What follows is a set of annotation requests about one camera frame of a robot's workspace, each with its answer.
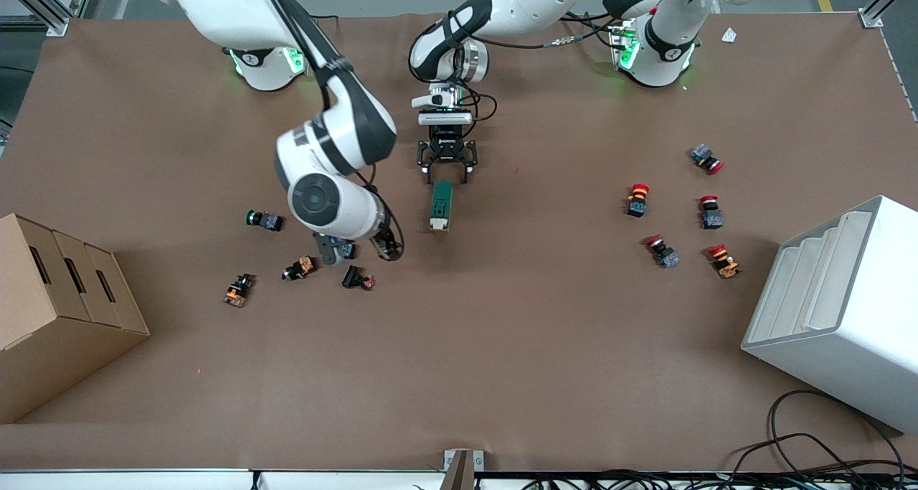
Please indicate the red emergency stop button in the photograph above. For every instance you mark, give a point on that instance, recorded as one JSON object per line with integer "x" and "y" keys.
{"x": 711, "y": 219}
{"x": 703, "y": 154}
{"x": 667, "y": 257}
{"x": 637, "y": 204}

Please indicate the black switch with red tip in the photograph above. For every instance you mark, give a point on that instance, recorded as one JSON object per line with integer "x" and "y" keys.
{"x": 351, "y": 277}

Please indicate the aluminium frame post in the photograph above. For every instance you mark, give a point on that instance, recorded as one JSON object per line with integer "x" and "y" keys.
{"x": 57, "y": 25}
{"x": 871, "y": 18}

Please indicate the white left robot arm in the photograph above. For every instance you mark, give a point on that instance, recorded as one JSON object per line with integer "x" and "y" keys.
{"x": 531, "y": 2}

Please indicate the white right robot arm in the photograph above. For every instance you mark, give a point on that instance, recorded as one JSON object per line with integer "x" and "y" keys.
{"x": 215, "y": 9}

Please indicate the white plastic bin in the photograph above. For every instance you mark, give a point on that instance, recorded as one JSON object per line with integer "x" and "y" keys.
{"x": 860, "y": 318}

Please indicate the orange black selector switch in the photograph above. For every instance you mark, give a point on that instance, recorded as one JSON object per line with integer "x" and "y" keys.
{"x": 305, "y": 265}
{"x": 237, "y": 293}

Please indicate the red button with orange block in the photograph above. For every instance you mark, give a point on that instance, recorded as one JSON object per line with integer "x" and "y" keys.
{"x": 726, "y": 266}

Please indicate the grey metal camera bracket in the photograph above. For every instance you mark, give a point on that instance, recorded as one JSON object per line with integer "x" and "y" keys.
{"x": 459, "y": 472}

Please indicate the green load switch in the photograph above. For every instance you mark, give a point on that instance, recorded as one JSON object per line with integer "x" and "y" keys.
{"x": 441, "y": 203}

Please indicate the white paper scrap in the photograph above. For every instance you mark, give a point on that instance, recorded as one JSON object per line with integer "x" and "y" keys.
{"x": 729, "y": 36}

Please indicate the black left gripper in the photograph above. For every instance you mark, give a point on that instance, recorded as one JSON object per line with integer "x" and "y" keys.
{"x": 446, "y": 142}

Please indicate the brown cardboard box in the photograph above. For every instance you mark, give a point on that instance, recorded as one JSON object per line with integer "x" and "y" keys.
{"x": 43, "y": 332}

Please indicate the green push button switch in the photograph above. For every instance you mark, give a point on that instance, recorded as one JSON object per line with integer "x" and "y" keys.
{"x": 349, "y": 250}
{"x": 271, "y": 222}

